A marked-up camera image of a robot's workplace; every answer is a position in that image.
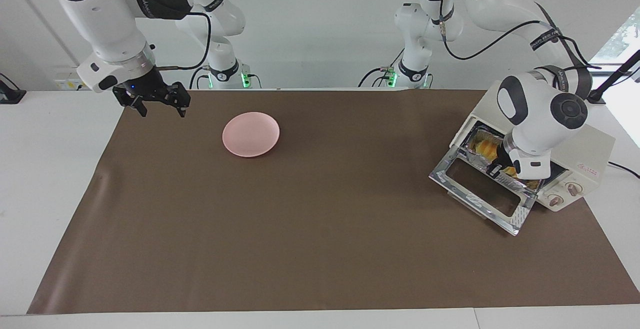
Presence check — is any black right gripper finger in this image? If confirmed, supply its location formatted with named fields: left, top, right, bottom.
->
left=127, top=95, right=149, bottom=118
left=167, top=82, right=191, bottom=119

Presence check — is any aluminium foil tray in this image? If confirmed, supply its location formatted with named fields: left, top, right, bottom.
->
left=465, top=124, right=544, bottom=193

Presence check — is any striped yellow bread roll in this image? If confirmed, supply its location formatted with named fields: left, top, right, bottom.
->
left=475, top=136, right=519, bottom=178

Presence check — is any glass oven door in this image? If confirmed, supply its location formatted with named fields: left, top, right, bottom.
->
left=429, top=146, right=537, bottom=236

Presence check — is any cream toaster oven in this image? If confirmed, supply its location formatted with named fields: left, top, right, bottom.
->
left=429, top=81, right=616, bottom=236

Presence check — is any pink round plate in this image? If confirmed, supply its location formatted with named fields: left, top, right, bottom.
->
left=222, top=111, right=281, bottom=159

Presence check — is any black table clamp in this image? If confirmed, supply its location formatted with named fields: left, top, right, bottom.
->
left=0, top=72, right=27, bottom=105

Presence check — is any brown table mat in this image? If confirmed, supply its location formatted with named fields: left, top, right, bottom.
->
left=27, top=89, right=640, bottom=315

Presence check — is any black right base cable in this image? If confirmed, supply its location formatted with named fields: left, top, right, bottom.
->
left=188, top=64, right=210, bottom=90

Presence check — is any black base cable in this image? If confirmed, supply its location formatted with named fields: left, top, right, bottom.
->
left=188, top=64, right=210, bottom=90
left=357, top=45, right=407, bottom=89

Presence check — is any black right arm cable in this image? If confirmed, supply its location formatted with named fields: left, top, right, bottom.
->
left=150, top=11, right=213, bottom=72

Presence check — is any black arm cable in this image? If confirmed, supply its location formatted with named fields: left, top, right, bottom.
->
left=436, top=0, right=597, bottom=71
left=150, top=11, right=213, bottom=72

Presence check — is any white wall socket box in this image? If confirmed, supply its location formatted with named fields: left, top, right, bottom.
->
left=52, top=65, right=96, bottom=92

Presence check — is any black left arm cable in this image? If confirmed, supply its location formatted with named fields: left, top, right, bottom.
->
left=436, top=0, right=597, bottom=71

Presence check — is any black oven power cord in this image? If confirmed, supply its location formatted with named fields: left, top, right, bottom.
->
left=607, top=161, right=640, bottom=180

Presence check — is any black camera stand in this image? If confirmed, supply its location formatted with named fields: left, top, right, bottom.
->
left=582, top=48, right=640, bottom=105

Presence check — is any black left base cable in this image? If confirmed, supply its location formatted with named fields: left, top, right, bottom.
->
left=357, top=45, right=407, bottom=89

